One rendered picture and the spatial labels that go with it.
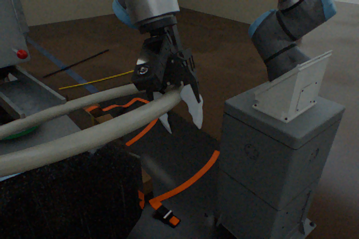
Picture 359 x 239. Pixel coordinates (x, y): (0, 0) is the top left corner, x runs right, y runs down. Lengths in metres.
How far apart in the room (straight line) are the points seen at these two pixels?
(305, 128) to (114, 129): 0.97
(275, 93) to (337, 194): 1.22
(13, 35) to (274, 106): 1.02
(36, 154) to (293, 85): 0.99
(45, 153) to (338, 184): 2.19
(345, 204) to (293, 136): 1.14
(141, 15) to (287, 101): 0.86
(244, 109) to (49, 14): 5.73
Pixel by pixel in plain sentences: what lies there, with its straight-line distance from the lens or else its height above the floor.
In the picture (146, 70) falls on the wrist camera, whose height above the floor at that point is 1.34.
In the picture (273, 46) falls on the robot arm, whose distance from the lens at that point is 1.31.
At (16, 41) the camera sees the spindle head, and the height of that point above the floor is 1.20.
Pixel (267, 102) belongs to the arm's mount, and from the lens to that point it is 1.30.
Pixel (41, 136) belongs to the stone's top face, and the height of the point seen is 0.82.
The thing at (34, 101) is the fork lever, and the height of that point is 1.08.
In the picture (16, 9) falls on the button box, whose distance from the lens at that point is 1.14.
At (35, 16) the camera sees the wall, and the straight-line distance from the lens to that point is 6.62.
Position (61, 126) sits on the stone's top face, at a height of 0.82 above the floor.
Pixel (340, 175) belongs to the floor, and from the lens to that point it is 2.50.
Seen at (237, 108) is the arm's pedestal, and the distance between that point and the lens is 1.34.
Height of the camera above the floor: 1.51
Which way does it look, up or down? 33 degrees down
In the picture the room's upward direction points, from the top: straight up
